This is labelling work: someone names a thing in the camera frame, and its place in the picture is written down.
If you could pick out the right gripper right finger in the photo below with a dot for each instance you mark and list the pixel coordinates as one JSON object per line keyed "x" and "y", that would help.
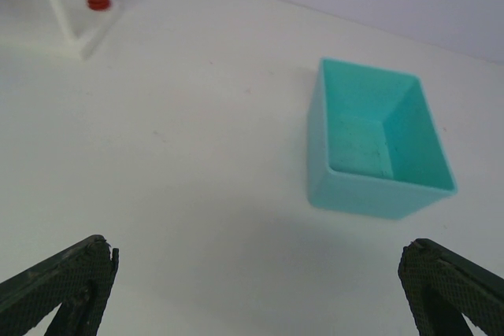
{"x": 445, "y": 291}

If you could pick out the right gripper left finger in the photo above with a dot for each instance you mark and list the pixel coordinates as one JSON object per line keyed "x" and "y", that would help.
{"x": 76, "y": 281}

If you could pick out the white four-peg fixture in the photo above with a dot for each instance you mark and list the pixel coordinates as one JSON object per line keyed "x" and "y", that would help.
{"x": 60, "y": 28}

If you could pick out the teal plastic bin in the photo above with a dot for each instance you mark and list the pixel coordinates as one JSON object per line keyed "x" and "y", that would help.
{"x": 372, "y": 145}

